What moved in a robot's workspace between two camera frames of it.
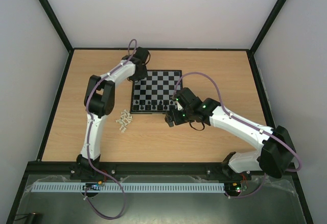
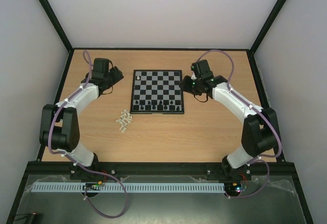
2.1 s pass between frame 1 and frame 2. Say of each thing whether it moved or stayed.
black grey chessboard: stayed
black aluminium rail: stayed
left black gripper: moved
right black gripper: moved
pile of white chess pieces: stayed
